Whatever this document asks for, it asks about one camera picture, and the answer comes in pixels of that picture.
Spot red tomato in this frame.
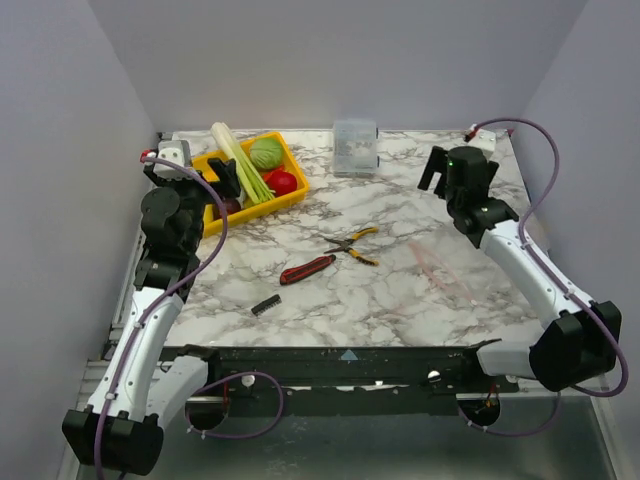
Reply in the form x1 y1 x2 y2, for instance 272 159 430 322
263 169 297 197

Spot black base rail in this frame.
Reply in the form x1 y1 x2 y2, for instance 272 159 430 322
160 345 519 418

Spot black chip comb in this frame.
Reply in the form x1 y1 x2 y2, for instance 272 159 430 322
251 294 282 316

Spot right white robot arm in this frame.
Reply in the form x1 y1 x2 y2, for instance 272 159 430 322
418 146 622 392

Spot clear zip top bag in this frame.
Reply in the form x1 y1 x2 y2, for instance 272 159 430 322
408 241 477 306

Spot purple red onion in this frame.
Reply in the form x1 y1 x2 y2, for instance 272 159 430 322
223 198 242 215

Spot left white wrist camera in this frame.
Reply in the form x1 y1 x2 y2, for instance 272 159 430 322
141 140 192 179

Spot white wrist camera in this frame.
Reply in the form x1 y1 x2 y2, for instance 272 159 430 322
464 124 497 159
141 140 192 179

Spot yellow handled pliers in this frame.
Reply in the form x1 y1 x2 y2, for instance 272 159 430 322
324 227 379 266

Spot green white leek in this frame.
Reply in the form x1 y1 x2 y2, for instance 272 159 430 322
211 122 275 205

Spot yellow plastic tray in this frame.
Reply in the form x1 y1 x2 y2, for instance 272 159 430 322
192 131 310 227

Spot red black utility knife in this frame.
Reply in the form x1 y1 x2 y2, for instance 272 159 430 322
279 254 336 286

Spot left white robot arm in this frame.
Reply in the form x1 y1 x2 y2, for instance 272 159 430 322
62 157 240 479

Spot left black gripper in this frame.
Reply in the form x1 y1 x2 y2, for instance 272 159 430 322
148 158 240 251

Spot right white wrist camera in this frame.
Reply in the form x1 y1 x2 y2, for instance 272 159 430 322
464 124 497 159

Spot clear plastic screw box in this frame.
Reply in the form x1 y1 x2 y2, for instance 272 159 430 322
332 119 379 177

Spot green cabbage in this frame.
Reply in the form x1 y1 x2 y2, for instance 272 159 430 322
249 137 284 170

